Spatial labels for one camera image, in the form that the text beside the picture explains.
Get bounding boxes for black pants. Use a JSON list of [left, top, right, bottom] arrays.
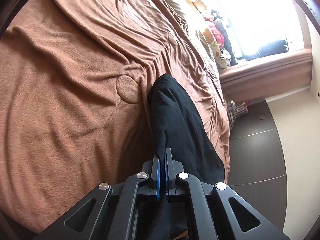
[[147, 73, 226, 240]]

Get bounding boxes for striped paper bag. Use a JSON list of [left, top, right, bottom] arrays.
[[227, 100, 250, 124]]

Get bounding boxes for teddy bear plush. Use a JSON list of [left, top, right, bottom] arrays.
[[203, 28, 221, 60]]

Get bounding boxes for pink plush toy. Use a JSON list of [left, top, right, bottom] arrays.
[[209, 24, 225, 48]]

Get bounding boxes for orange bed blanket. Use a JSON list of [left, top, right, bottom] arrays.
[[1, 0, 230, 233]]

